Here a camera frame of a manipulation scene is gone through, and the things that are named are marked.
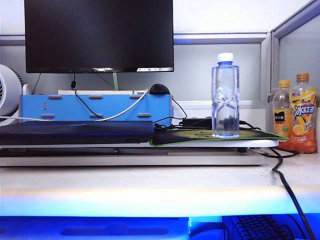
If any white power strip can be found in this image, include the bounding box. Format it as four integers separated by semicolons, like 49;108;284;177
57;88;150;96

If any white desk fan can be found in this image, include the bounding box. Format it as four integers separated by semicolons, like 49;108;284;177
0;63;30;126

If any dark closed laptop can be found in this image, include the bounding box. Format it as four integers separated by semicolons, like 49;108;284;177
0;120;155;146

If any thick black power cable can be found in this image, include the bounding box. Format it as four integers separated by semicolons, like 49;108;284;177
259;146;318;240

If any black green-edged mouse pad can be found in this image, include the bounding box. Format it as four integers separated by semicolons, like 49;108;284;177
149;127;290;147

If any grey cubicle partition frame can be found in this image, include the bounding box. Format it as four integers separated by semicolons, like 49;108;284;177
0;0;320;118

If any pale green monitor stand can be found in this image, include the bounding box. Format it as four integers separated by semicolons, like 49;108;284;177
111;72;120;91

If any white cable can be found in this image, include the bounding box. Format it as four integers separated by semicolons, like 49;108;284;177
0;88;150;122

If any black computer mouse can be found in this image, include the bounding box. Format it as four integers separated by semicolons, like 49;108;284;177
149;83;171;95

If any black computer monitor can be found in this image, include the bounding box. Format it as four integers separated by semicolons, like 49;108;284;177
24;0;175;74

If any white desk riser platform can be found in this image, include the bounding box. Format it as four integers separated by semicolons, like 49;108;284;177
0;138;280;167

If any blue desk organizer box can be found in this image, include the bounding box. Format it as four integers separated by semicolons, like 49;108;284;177
19;93;174;126

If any large iced tea bottle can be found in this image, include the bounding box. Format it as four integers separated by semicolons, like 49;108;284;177
288;72;318;155

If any thin black monitor cable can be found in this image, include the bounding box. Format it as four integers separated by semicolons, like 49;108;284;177
70;72;105;121

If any clear mineral water bottle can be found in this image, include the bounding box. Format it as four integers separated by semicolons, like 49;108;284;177
211;52;241;139

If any thin black mouse cable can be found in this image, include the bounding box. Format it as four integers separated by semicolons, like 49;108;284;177
152;94;188;131

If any small orange juice bottle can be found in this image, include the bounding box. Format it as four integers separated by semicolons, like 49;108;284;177
271;79;293;143

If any black power adapter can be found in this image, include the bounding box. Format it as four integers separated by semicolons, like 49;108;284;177
181;117;242;129

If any black keyboard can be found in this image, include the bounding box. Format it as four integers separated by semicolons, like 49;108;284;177
224;214;308;240

